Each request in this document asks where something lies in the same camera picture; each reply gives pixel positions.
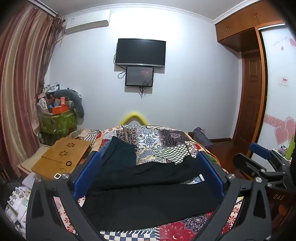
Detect brown wooden door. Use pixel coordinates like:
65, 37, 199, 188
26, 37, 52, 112
232, 50, 263, 146

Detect striped red curtain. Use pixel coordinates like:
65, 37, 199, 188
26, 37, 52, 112
0, 2, 65, 179

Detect white heart-print wardrobe door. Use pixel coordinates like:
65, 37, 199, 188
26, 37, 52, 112
254, 23, 296, 161

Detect black pants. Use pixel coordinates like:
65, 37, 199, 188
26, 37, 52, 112
82, 156, 222, 232

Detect grey bag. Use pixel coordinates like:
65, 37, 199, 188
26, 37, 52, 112
192, 127, 213, 149

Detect orange box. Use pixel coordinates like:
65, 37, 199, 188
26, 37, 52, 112
52, 105, 69, 115

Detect green fabric basket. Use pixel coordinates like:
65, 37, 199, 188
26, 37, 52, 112
38, 109, 78, 140

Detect blue jeans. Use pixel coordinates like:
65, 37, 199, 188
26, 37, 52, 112
99, 141, 112, 161

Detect white air conditioner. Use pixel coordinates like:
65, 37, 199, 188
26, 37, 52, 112
64, 10, 112, 35

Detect patchwork printed bedspread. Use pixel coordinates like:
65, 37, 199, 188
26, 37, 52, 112
53, 125, 246, 241

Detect black wall television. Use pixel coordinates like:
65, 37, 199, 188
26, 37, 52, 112
115, 38, 167, 68

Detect small black wall monitor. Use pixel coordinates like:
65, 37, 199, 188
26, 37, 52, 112
125, 66, 155, 88

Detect beige red-flower quilt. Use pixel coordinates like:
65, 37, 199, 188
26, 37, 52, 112
52, 196, 86, 235

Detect dark teal garment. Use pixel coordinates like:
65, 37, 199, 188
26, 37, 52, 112
100, 136, 139, 168

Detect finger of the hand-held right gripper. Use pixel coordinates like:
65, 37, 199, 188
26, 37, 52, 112
232, 153, 287, 184
248, 142, 292, 172

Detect wooden overhead cabinet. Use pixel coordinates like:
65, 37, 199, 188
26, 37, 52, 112
214, 0, 290, 53

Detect pile of clothes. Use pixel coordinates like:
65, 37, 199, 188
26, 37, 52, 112
36, 82, 61, 110

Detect black television cable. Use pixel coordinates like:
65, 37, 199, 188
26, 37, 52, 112
113, 54, 127, 80

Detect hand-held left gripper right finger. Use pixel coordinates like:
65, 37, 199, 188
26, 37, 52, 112
194, 151, 272, 241

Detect pile of white boxes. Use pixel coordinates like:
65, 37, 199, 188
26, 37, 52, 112
4, 171, 36, 233

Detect grey bolster pillow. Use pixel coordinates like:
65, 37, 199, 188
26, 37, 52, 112
54, 89, 85, 118

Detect black monitor cable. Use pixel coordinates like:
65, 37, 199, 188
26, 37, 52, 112
138, 85, 151, 99

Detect tan wooden board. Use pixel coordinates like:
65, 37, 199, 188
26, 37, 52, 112
17, 145, 54, 177

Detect green bottle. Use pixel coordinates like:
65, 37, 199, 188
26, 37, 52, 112
285, 136, 296, 160

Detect wooden lap desk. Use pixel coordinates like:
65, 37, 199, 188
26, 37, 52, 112
31, 137, 92, 181

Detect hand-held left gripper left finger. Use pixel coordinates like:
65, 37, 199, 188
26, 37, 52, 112
26, 152, 109, 241

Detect yellow foam guard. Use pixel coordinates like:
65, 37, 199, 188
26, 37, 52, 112
120, 112, 150, 126

